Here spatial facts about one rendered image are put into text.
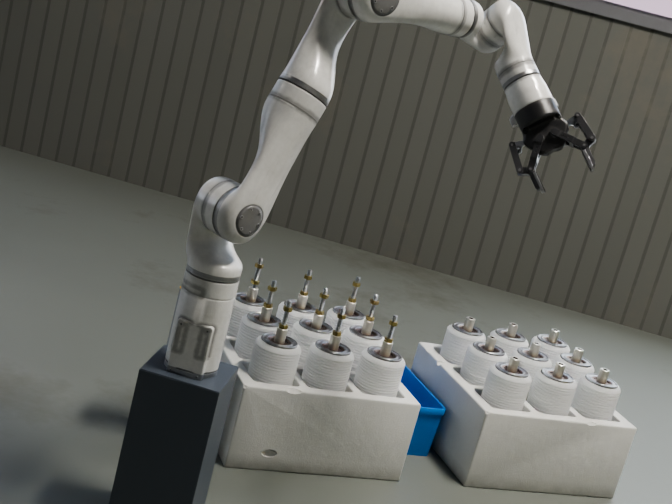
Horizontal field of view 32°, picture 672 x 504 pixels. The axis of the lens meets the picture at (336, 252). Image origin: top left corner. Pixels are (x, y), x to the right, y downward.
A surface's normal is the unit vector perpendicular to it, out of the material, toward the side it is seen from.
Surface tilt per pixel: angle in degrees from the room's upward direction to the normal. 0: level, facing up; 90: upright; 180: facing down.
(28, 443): 0
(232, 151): 90
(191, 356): 90
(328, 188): 90
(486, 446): 90
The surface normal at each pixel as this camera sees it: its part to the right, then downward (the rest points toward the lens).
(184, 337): -0.15, 0.22
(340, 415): 0.31, 0.32
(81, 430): 0.25, -0.94
